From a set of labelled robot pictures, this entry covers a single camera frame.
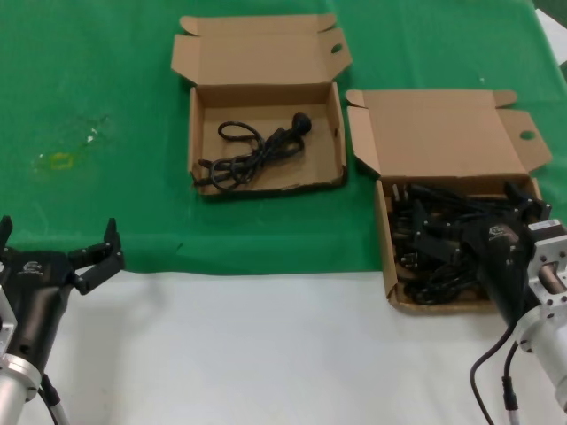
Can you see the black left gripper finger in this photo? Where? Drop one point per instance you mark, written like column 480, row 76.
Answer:
column 5, row 230
column 104, row 261

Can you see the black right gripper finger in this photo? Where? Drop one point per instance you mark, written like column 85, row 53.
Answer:
column 533, row 210
column 438, row 241

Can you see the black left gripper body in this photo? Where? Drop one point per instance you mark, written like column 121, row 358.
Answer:
column 40, row 288

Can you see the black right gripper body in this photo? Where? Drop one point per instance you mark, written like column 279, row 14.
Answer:
column 505, row 265

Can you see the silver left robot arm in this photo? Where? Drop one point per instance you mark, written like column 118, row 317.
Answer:
column 13, row 389

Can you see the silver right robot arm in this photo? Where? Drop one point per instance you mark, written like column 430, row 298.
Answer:
column 549, row 354

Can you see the open cardboard box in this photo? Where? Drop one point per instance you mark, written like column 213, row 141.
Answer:
column 443, row 133
column 248, row 44

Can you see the yellow tape square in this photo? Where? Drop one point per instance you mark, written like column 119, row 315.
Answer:
column 54, row 162

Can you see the dark green object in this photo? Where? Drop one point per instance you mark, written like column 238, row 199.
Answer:
column 564, row 75

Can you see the white paper sheet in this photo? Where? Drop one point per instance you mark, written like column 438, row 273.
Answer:
column 553, row 26

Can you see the green table cloth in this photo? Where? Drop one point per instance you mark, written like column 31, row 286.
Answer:
column 111, row 66

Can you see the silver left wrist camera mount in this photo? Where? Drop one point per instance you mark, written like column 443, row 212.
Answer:
column 5, row 319

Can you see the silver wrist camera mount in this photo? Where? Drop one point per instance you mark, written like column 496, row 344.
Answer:
column 5, row 319
column 551, row 274

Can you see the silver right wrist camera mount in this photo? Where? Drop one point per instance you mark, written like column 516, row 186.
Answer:
column 551, row 274

